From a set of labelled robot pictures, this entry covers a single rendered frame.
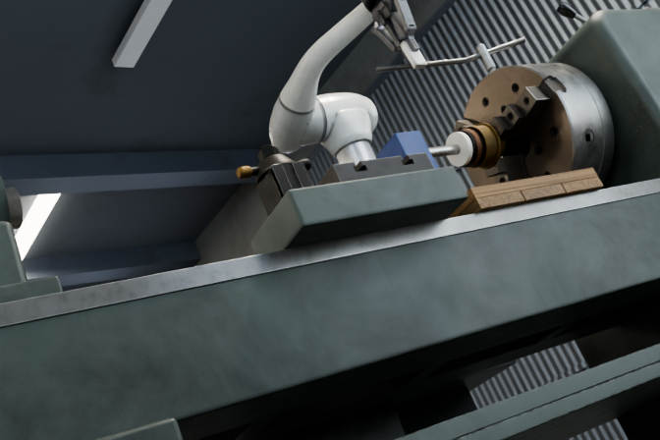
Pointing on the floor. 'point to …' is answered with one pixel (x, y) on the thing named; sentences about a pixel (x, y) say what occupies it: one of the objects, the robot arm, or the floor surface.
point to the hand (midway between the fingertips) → (413, 54)
